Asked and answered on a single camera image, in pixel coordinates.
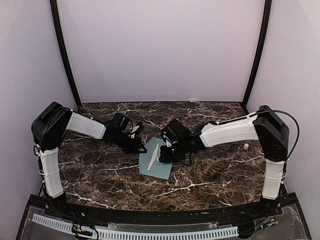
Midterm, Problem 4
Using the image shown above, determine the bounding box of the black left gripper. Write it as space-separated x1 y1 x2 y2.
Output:
114 131 147 154

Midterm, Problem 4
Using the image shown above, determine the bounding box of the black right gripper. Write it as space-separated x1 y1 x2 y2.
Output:
159 139 188 164

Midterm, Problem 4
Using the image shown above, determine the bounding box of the beige lined letter paper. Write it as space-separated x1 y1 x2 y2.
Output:
147 143 159 171

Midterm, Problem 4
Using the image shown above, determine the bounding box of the teal envelope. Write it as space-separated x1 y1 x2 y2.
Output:
139 137 173 180

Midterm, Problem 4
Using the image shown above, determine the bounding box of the white glue stick cap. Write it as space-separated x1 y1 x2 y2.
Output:
243 143 249 150

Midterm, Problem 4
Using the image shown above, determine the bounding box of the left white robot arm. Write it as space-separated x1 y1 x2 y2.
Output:
31 101 147 199

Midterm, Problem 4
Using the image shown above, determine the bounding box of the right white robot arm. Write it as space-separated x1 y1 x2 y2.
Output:
159 105 298 217

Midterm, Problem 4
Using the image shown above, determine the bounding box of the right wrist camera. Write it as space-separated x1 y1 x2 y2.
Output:
160 119 191 147

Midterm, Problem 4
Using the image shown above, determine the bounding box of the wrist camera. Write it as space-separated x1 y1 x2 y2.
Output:
108 112 144 138
160 119 191 147

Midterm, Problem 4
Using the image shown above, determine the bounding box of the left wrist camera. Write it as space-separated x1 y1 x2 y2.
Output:
108 112 144 138

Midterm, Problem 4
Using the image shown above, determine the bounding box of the white slotted cable duct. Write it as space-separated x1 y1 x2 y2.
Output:
31 213 239 240

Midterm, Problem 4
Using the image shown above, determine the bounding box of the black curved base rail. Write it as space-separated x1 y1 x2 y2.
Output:
44 199 281 227

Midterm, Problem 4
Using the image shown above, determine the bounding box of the left black frame post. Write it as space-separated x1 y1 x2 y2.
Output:
49 0 82 108

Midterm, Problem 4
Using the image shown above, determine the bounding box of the black frame post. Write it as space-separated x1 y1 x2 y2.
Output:
241 0 272 107
49 0 82 108

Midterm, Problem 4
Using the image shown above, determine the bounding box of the right black frame post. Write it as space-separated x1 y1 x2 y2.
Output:
241 0 272 107

